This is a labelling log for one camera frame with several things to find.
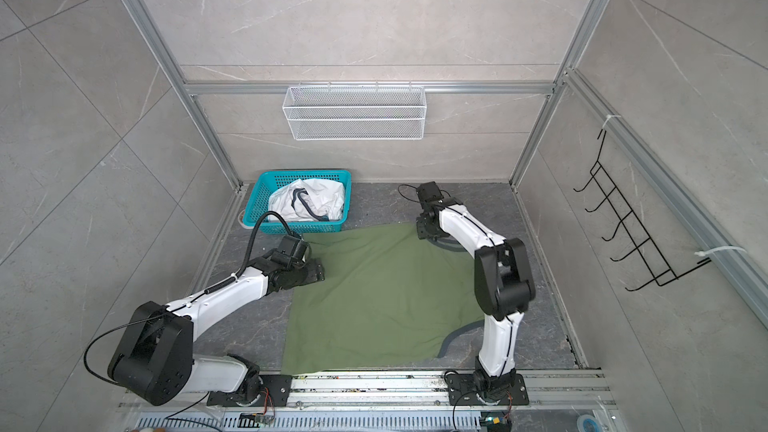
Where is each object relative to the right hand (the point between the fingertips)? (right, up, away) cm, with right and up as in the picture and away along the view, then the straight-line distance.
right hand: (430, 227), depth 97 cm
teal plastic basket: (-61, +8, +7) cm, 62 cm away
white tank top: (-41, +10, +10) cm, 43 cm away
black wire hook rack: (+42, +2, -30) cm, 52 cm away
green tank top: (-14, -21, -5) cm, 26 cm away
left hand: (-36, -11, -8) cm, 39 cm away
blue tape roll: (+33, -44, -28) cm, 62 cm away
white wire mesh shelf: (-26, +39, +4) cm, 47 cm away
